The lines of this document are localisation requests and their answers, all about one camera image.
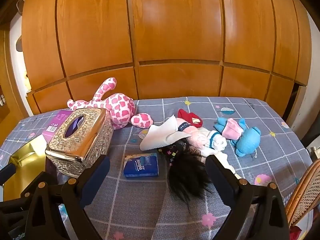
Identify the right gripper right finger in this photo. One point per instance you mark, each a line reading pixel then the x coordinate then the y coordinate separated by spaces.
pixel 269 221

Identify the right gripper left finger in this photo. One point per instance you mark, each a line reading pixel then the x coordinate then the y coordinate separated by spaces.
pixel 44 220

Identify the blue plush doll pink dress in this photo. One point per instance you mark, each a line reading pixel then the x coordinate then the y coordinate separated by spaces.
pixel 245 140

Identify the red sock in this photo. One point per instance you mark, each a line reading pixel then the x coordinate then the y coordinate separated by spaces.
pixel 191 118

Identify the blue tissue packet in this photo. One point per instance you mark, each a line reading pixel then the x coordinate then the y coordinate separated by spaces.
pixel 141 165

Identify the white cloth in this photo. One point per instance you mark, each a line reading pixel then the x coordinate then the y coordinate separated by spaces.
pixel 164 135

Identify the pink fluffy sock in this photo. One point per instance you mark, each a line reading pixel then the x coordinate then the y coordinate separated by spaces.
pixel 196 138

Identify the gold tray box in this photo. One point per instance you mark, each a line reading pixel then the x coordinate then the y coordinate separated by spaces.
pixel 22 167

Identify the wicker chair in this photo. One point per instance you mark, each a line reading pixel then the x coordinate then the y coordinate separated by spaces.
pixel 305 197

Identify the purple cardboard box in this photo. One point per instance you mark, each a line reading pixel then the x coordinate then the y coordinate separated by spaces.
pixel 54 123

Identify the ornate silver tissue box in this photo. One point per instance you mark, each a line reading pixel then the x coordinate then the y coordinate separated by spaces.
pixel 81 139

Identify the grey checked bed sheet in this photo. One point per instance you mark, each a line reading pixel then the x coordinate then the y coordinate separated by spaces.
pixel 144 208

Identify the pink white giraffe plush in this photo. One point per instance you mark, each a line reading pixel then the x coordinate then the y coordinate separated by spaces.
pixel 121 108

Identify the wooden wardrobe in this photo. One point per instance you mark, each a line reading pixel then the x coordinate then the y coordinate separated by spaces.
pixel 165 48

